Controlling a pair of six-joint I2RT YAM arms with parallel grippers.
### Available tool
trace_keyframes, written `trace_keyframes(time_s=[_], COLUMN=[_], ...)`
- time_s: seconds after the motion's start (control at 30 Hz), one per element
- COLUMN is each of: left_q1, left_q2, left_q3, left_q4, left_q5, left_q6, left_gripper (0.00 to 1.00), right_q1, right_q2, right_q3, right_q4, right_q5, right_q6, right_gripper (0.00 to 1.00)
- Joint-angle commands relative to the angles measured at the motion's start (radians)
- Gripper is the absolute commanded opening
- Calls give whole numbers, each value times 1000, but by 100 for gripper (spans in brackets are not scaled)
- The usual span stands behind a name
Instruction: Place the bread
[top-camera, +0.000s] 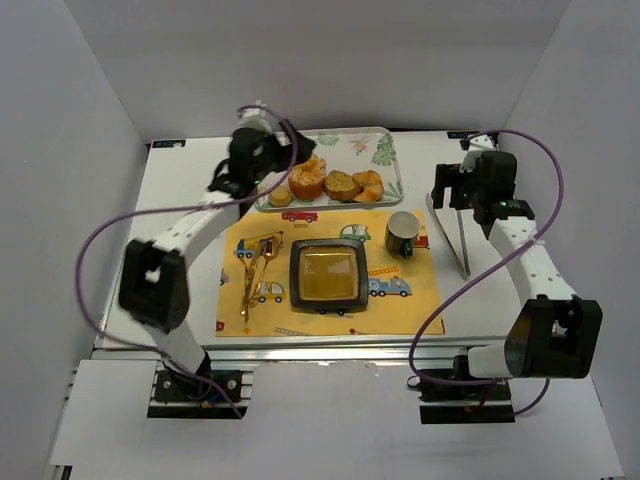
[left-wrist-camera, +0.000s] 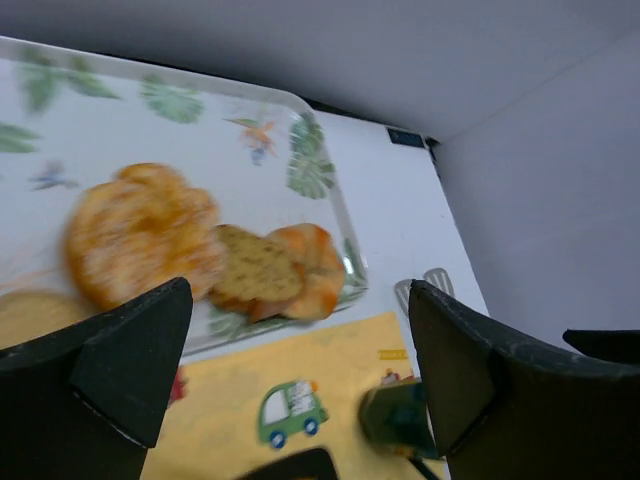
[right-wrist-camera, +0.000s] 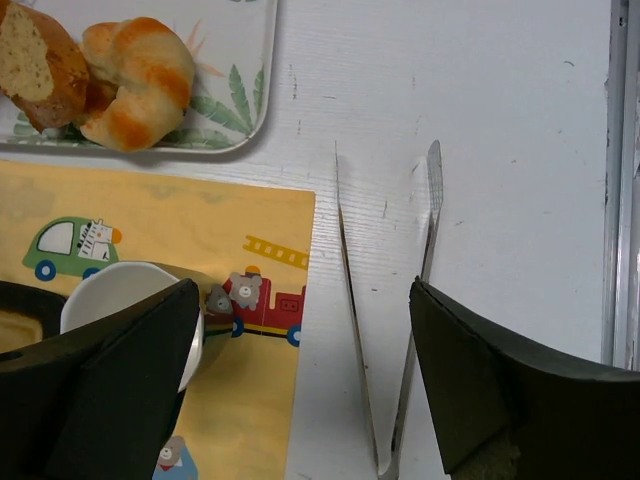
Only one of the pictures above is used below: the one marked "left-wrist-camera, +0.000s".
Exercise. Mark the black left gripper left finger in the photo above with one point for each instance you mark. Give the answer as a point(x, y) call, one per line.
point(88, 401)

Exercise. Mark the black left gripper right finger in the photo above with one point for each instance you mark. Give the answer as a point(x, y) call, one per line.
point(505, 405)

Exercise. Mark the metal serving tongs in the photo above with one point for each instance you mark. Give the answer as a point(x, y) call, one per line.
point(439, 280)

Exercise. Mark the large orange sugared bun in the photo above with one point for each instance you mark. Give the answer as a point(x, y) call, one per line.
point(145, 227)

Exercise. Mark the herb bread slice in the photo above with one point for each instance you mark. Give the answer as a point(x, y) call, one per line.
point(259, 279)

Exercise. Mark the small round yellow cake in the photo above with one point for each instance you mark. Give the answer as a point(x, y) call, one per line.
point(30, 314)

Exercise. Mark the dark green mug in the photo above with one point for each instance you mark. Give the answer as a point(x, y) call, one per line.
point(394, 416)

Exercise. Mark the black square plate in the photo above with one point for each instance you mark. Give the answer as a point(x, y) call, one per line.
point(315, 463)

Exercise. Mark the yellow vehicle-print placemat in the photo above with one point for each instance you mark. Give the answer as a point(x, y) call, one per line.
point(244, 410)

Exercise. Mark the twisted orange croissant roll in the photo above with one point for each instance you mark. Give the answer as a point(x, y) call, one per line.
point(312, 247)

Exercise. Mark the white leaf-print tray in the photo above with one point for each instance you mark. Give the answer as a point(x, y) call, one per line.
point(70, 120)

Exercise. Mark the blue right table label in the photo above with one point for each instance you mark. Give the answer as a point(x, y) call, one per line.
point(405, 138)

